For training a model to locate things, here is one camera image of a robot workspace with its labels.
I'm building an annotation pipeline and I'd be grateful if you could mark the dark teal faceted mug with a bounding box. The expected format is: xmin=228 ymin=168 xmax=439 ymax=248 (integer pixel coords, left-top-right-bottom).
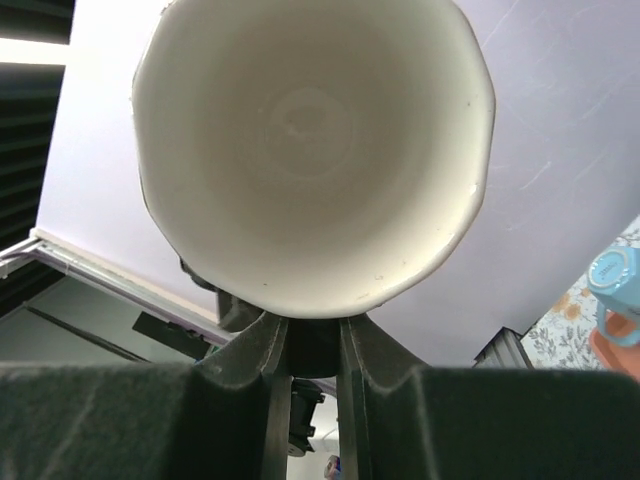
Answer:
xmin=130 ymin=0 xmax=497 ymax=379

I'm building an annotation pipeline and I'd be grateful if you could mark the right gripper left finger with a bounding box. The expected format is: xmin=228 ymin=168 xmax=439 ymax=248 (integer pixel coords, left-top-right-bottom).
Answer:
xmin=1 ymin=315 xmax=290 ymax=479

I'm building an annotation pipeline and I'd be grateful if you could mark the salmon pink tray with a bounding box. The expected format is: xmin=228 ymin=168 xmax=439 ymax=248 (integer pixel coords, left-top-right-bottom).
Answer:
xmin=589 ymin=313 xmax=639 ymax=381

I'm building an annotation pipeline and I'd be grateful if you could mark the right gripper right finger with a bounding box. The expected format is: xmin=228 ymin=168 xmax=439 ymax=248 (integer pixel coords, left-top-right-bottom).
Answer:
xmin=337 ymin=316 xmax=639 ymax=479

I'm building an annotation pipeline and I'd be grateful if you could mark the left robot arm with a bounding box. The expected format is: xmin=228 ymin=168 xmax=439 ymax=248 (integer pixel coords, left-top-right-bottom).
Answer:
xmin=288 ymin=378 xmax=325 ymax=458

